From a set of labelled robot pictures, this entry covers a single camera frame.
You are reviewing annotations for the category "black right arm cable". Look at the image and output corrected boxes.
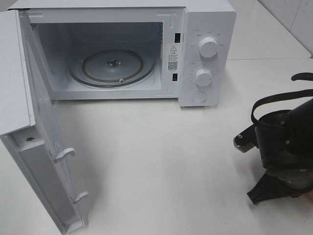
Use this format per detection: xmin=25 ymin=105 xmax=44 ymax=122
xmin=250 ymin=72 xmax=313 ymax=128

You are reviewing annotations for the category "glass microwave turntable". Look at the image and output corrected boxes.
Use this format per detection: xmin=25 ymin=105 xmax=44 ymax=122
xmin=68 ymin=49 xmax=156 ymax=88

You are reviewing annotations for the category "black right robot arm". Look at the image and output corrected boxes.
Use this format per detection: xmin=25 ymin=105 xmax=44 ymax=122
xmin=247 ymin=100 xmax=313 ymax=205

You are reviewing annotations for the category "white warning label sticker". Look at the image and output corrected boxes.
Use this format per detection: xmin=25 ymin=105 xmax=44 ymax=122
xmin=166 ymin=43 xmax=182 ymax=72

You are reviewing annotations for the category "round white door release button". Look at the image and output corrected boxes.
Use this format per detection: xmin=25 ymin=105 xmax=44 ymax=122
xmin=192 ymin=92 xmax=207 ymax=103

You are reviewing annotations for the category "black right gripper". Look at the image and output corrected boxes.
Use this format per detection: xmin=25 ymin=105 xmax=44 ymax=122
xmin=246 ymin=111 xmax=313 ymax=204

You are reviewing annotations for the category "pink round plate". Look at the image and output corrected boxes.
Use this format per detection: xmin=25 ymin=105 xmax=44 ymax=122
xmin=305 ymin=191 xmax=313 ymax=204

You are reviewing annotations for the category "white microwave door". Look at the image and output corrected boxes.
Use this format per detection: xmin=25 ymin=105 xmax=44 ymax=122
xmin=0 ymin=10 xmax=88 ymax=235

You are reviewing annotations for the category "white microwave knob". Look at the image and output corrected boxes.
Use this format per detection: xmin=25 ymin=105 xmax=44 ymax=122
xmin=199 ymin=36 xmax=218 ymax=58
xmin=195 ymin=69 xmax=213 ymax=87

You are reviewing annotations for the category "white microwave oven body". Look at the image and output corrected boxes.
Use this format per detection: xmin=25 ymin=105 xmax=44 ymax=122
xmin=8 ymin=0 xmax=236 ymax=107

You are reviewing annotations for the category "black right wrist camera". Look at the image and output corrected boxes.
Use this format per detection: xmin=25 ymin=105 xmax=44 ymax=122
xmin=233 ymin=124 xmax=259 ymax=153

